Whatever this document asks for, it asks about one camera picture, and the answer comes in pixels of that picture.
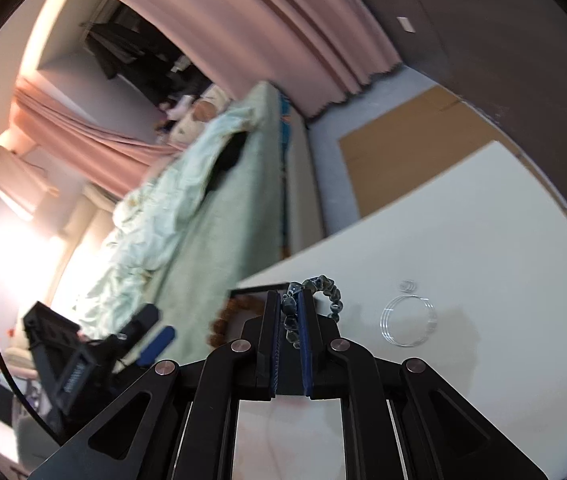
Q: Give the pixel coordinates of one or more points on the flat brown cardboard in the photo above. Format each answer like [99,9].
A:
[403,160]

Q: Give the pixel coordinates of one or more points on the wide pink curtain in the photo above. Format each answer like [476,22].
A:
[288,35]

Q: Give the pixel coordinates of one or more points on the black jewelry box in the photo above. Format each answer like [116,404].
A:
[258,288]

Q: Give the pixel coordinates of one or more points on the black cloth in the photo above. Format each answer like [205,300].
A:
[226,160]

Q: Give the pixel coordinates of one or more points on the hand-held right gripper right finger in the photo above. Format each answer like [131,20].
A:
[306,340]

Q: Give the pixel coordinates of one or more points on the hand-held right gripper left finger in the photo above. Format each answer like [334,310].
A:
[276,340]

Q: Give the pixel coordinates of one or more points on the pink plush toy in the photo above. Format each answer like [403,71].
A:
[178,109]

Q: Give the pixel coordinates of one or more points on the draped pink curtain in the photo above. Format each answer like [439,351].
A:
[88,135]

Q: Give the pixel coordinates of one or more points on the hanging cream garment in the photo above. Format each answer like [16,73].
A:
[13,185]

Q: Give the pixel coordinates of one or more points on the patterned cream pillow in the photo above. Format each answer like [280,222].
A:
[188,125]

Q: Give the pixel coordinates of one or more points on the pale green duvet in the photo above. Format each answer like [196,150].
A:
[163,220]

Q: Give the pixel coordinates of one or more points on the bed with green sheet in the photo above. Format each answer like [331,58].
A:
[243,185]

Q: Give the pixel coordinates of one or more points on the hanging dark clothes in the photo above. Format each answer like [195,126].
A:
[133,55]

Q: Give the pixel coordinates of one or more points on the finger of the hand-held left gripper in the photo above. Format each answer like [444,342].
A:
[159,344]
[141,321]

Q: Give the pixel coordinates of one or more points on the white wall socket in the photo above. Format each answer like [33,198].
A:
[406,25]

